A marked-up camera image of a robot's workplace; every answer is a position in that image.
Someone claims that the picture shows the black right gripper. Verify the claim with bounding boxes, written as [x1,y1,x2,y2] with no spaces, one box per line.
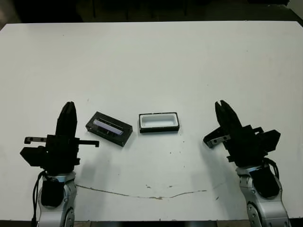
[203,100,269,168]

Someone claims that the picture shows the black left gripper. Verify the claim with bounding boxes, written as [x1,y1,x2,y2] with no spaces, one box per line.
[23,101,100,172]

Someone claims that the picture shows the black printed box lid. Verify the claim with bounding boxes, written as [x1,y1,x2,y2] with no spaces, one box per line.
[85,110,134,147]

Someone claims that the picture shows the black box base white insert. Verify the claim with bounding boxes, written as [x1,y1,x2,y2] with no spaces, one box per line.
[138,111,180,133]

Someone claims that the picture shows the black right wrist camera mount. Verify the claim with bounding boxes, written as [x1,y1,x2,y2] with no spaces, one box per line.
[254,127,282,152]

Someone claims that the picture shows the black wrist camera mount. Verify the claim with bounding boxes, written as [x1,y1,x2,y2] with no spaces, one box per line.
[20,146,48,167]
[254,127,282,152]

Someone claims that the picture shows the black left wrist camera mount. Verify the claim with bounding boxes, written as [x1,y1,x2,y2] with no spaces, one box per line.
[20,146,48,167]

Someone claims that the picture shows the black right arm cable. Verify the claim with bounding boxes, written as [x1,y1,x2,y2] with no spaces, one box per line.
[262,157,283,190]

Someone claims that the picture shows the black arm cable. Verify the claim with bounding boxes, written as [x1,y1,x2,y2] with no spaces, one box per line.
[262,157,283,190]
[32,171,47,223]

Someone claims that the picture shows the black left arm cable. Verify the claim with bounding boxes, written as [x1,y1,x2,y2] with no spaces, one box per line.
[32,171,47,223]

